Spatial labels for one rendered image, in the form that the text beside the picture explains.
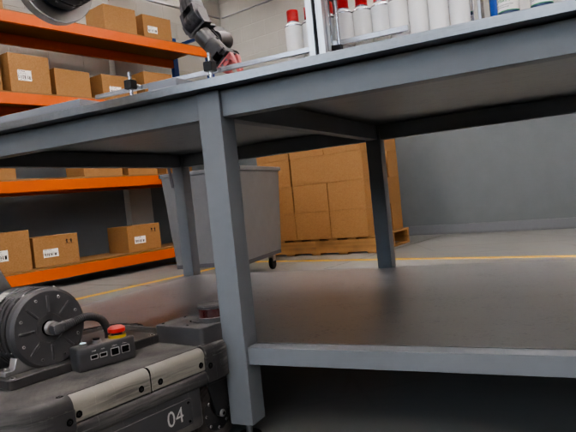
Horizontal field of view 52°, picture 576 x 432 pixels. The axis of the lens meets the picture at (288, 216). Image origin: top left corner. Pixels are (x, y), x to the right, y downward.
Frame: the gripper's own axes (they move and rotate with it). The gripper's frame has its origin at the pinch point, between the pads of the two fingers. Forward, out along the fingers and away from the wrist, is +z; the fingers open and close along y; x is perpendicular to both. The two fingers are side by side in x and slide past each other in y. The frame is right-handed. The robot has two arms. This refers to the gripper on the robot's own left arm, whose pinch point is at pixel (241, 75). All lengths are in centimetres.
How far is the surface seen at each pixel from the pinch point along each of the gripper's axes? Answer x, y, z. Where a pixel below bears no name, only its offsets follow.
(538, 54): -55, -42, 67
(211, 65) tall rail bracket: 1.0, -11.2, -3.6
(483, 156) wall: 12, 455, 19
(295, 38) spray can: -20.0, -2.5, 7.8
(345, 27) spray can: -31.7, -2.7, 17.9
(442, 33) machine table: -47, -46, 53
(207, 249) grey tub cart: 158, 180, -39
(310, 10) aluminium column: -30.1, -16.6, 13.7
